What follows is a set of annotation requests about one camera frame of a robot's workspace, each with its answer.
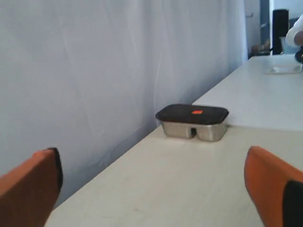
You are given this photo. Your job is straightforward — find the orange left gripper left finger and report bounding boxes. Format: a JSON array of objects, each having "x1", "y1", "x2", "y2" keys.
[{"x1": 0, "y1": 148, "x2": 63, "y2": 227}]

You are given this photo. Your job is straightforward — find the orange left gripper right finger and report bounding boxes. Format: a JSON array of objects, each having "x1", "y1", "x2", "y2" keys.
[{"x1": 244, "y1": 146, "x2": 303, "y2": 227}]

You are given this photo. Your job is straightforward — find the steel lunchbox black lid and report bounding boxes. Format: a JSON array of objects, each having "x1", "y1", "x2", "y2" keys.
[{"x1": 155, "y1": 104, "x2": 229, "y2": 142}]

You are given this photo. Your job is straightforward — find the clear tray far table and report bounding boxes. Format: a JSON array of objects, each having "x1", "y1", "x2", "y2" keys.
[{"x1": 265, "y1": 64, "x2": 303, "y2": 75}]

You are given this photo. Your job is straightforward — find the white fabric curtain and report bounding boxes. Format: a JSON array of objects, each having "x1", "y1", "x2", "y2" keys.
[{"x1": 0, "y1": 0, "x2": 248, "y2": 203}]

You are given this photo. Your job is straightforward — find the person in white shirt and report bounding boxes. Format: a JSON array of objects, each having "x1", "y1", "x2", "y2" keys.
[{"x1": 285, "y1": 15, "x2": 303, "y2": 64}]

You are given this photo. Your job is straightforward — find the black office chair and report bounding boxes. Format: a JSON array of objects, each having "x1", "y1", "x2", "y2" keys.
[{"x1": 271, "y1": 9, "x2": 289, "y2": 55}]

